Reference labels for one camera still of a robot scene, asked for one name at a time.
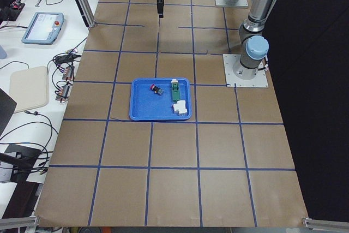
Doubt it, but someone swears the red emergency stop button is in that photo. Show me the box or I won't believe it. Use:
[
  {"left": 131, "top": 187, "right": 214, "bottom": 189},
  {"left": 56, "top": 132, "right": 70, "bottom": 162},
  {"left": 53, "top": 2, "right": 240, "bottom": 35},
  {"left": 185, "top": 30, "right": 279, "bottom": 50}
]
[{"left": 150, "top": 84, "right": 164, "bottom": 95}]

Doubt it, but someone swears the green relay module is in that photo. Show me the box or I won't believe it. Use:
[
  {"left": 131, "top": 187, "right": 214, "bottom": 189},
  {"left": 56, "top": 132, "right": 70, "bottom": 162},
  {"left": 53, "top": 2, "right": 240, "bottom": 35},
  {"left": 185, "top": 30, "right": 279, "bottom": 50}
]
[{"left": 171, "top": 79, "right": 180, "bottom": 101}]

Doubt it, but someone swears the blue plastic tray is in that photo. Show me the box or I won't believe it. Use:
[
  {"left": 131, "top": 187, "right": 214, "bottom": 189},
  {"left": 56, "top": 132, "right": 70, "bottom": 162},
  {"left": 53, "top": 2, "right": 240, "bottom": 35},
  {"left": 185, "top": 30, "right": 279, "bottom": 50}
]
[{"left": 129, "top": 77, "right": 192, "bottom": 121}]

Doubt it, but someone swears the white circuit breaker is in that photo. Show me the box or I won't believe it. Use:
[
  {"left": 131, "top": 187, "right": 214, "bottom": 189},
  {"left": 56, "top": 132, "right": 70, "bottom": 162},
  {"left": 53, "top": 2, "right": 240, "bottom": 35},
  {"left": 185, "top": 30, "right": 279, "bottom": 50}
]
[{"left": 172, "top": 100, "right": 188, "bottom": 116}]

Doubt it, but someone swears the near blue teach pendant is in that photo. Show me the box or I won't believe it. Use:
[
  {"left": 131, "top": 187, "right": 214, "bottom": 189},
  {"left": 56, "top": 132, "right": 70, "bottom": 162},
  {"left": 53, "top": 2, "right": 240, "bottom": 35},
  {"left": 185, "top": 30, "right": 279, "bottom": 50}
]
[{"left": 21, "top": 12, "right": 64, "bottom": 45}]

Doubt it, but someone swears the beige pad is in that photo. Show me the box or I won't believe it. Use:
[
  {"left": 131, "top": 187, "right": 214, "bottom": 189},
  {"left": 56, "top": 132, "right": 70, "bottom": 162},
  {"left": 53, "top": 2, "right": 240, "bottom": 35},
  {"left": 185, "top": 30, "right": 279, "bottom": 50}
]
[{"left": 9, "top": 66, "right": 49, "bottom": 113}]

